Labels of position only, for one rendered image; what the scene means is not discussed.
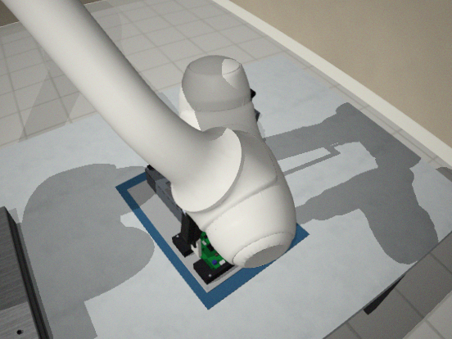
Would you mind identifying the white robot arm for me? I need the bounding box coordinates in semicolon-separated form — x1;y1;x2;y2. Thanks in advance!
1;0;296;268

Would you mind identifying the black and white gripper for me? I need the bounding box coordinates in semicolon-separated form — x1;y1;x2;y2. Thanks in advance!
180;208;202;257

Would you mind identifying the green circuit board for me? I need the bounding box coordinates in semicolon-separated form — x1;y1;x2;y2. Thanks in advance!
200;232;227;270

